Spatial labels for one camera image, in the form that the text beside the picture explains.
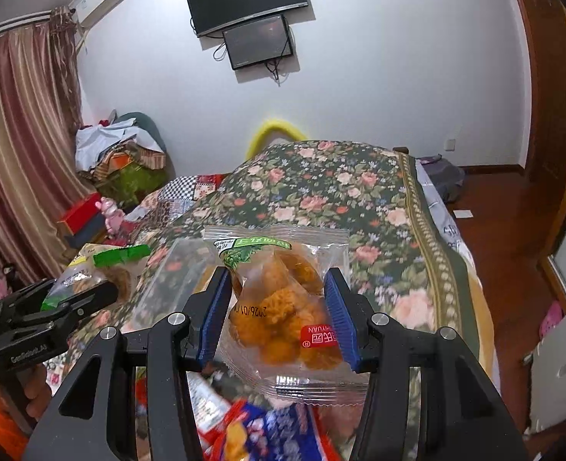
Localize green fabric item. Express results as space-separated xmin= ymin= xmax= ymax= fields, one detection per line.
xmin=93 ymin=161 xmax=168 ymax=207

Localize pink slipper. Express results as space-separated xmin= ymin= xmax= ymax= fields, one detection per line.
xmin=539 ymin=300 xmax=564 ymax=337

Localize blue snack packet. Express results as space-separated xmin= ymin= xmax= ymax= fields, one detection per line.
xmin=244 ymin=401 xmax=355 ymax=461

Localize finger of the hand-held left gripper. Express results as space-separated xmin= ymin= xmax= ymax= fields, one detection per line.
xmin=4 ymin=281 xmax=119 ymax=343
xmin=0 ymin=279 xmax=60 ymax=315

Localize patchwork quilt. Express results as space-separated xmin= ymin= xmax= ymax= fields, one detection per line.
xmin=120 ymin=173 xmax=236 ymax=250

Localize grey bag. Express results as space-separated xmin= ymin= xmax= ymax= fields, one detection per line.
xmin=415 ymin=154 xmax=466 ymax=202

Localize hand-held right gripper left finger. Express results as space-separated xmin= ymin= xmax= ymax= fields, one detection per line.
xmin=21 ymin=265 xmax=234 ymax=461

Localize person's left hand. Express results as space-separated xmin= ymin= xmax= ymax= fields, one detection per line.
xmin=23 ymin=365 xmax=55 ymax=421

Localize small black wall monitor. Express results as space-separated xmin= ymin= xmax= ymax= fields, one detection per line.
xmin=222 ymin=14 xmax=296 ymax=71

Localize white curtain rail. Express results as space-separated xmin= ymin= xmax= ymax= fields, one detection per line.
xmin=0 ymin=12 xmax=53 ymax=41

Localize black monitor cables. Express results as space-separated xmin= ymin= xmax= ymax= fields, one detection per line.
xmin=213 ymin=41 xmax=290 ymax=87

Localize red box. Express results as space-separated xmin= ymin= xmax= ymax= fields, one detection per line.
xmin=57 ymin=192 xmax=102 ymax=234

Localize pile of clothes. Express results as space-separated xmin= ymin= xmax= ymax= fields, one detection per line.
xmin=74 ymin=110 xmax=171 ymax=174

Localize pink plush toy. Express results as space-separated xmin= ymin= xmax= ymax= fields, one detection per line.
xmin=100 ymin=196 xmax=125 ymax=236

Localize yellow foam tube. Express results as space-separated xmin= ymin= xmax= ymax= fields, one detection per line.
xmin=245 ymin=118 xmax=307 ymax=160

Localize green label snack packet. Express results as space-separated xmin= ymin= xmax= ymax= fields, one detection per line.
xmin=43 ymin=244 xmax=151 ymax=310

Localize clear packet of orange snacks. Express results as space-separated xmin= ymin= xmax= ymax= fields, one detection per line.
xmin=202 ymin=225 xmax=375 ymax=401

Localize wooden door frame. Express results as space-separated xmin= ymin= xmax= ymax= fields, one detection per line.
xmin=501 ymin=0 xmax=566 ymax=260

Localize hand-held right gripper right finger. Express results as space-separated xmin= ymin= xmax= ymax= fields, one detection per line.
xmin=324 ymin=267 xmax=529 ymax=461

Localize white printed bedsheet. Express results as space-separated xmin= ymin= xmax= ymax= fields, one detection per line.
xmin=415 ymin=161 xmax=471 ymax=260

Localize striped pink curtain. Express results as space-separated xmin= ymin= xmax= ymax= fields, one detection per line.
xmin=0 ymin=7 xmax=89 ymax=289

